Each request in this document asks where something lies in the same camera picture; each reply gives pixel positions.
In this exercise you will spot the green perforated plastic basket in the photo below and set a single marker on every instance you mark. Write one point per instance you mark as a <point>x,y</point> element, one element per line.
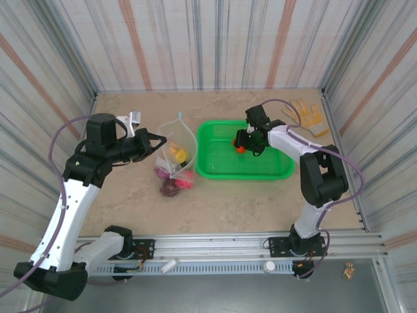
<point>247,166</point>

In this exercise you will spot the metal side frame rail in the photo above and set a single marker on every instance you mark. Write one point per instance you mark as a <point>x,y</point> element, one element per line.
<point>345,163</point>

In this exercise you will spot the yellow and white work glove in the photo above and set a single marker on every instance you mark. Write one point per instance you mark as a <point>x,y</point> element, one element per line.
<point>307,115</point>

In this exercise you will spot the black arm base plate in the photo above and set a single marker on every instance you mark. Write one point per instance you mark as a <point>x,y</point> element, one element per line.
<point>280,247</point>
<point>145,248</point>

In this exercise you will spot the white cylinder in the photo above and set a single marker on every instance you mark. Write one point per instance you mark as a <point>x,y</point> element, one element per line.
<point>168,266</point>

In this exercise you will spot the dark green toy vegetable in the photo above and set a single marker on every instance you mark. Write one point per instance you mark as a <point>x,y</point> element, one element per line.
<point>185,160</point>

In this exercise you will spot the red toy cherry pair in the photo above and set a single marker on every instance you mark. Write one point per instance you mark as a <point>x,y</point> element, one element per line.
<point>241,149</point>

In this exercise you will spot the magenta toy food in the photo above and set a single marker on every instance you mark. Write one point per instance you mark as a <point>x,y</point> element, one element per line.
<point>161,171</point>

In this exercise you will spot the small colourful figurine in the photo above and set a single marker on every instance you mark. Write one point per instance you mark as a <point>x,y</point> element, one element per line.
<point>348,272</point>

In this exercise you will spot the white round cap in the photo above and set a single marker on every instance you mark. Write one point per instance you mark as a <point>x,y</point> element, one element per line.
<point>269,265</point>

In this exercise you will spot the clear zip-top bag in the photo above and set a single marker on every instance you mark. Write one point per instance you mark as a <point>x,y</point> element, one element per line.
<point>177,133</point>

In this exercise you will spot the aluminium mounting rail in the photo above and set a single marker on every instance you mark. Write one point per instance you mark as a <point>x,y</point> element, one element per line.
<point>211,244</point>

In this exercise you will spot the pink toy food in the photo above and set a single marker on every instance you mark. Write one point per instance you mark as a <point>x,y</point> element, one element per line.
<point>187,178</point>

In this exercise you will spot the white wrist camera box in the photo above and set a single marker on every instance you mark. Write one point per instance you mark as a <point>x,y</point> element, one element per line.
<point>133,120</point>

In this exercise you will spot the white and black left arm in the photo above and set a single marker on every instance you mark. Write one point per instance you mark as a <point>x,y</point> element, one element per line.
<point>75,208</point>

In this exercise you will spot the dark maroon round toy food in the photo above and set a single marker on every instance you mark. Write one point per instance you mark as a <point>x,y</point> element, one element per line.
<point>169,189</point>

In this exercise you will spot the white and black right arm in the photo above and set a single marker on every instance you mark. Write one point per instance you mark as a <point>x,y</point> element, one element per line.
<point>290,138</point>

